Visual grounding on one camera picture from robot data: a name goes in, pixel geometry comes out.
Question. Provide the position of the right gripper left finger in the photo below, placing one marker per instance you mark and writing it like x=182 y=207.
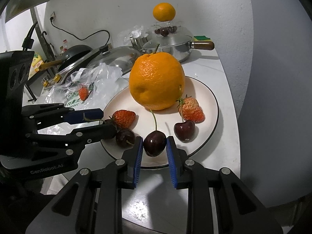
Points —
x=91 y=201

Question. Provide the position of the dark cherry front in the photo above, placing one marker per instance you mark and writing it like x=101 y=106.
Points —
x=184 y=130

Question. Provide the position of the small orange on jar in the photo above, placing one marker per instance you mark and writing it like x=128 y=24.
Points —
x=163 y=12

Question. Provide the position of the large steel glass lid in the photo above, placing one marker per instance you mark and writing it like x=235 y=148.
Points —
x=121 y=57

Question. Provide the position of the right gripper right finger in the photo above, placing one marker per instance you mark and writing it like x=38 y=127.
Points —
x=217 y=200

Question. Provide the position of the yellow box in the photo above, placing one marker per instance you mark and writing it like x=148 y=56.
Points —
x=36 y=62

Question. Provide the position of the red strawberry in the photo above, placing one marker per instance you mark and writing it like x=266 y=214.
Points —
x=123 y=119
x=83 y=93

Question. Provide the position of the green yellow sponge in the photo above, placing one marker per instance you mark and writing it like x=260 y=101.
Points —
x=201 y=38

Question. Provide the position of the pale strawberry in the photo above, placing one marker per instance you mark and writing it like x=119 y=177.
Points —
x=192 y=110

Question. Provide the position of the small steel cup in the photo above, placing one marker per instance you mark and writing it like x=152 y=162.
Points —
x=138 y=42

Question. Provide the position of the black wok pan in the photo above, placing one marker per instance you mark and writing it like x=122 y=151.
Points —
x=70 y=56

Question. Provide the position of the red strawberry on bag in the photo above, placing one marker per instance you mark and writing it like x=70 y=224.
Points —
x=83 y=93

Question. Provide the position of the clear printed plastic bag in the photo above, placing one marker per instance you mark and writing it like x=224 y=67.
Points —
x=103 y=83

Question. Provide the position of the steel pot with lid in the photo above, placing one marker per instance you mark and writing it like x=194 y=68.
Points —
x=178 y=45

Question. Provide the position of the black camera box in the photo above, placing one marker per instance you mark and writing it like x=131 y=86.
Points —
x=15 y=68

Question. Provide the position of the large orange with stem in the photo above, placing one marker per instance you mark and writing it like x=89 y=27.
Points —
x=156 y=80

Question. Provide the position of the red capped bottle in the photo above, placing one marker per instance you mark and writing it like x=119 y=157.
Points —
x=65 y=45

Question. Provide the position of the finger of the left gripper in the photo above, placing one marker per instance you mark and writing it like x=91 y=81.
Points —
x=46 y=115
x=77 y=138

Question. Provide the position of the glass jar with cherries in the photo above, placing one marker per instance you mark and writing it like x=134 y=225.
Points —
x=165 y=28

